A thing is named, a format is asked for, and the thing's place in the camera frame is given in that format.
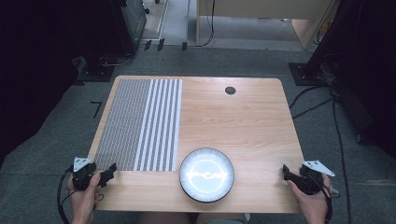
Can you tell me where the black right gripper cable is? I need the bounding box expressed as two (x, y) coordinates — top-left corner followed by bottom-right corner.
(306, 174), (333, 224)

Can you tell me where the grey floor cable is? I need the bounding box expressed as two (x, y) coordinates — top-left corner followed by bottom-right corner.
(98, 53), (135, 68)

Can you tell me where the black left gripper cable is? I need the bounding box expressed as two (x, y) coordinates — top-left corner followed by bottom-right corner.
(56, 166), (106, 224)

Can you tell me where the white plate with dark rim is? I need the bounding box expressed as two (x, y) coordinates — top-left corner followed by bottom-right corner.
(178, 147), (235, 203)

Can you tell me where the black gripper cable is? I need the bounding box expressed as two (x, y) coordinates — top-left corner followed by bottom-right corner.
(306, 174), (333, 224)
(56, 166), (106, 224)

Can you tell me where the person's left hand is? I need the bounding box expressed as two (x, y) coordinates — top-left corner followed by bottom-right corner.
(67, 172), (103, 217)

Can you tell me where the person's right hand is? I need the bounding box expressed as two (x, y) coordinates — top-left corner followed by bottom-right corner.
(286, 173), (332, 217)

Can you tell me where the long black floor cable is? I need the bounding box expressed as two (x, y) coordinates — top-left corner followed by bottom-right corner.
(330, 90), (353, 224)

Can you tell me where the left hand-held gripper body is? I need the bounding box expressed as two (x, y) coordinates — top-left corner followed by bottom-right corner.
(72, 157), (101, 191)

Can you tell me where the dark green cabinet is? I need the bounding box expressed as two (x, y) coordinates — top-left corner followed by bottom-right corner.
(120, 0), (148, 54)

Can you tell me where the light wooden desk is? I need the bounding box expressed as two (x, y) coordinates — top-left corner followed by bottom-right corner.
(195, 0), (340, 51)

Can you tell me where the black stand with square base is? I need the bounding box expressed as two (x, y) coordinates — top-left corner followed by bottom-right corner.
(288, 0), (356, 87)

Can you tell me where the grey striped woven placemat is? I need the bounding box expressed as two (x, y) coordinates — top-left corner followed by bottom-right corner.
(92, 78), (184, 173)

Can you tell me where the dark curtain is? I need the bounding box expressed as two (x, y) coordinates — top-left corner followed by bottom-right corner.
(330, 0), (396, 160)
(0, 0), (125, 169)

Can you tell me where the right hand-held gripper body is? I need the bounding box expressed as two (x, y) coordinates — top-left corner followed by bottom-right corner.
(298, 160), (336, 196)

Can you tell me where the black hanging cable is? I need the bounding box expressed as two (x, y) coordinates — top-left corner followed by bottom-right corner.
(196, 0), (217, 49)

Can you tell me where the black stand base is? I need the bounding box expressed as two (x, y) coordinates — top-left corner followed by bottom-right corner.
(73, 55), (117, 87)

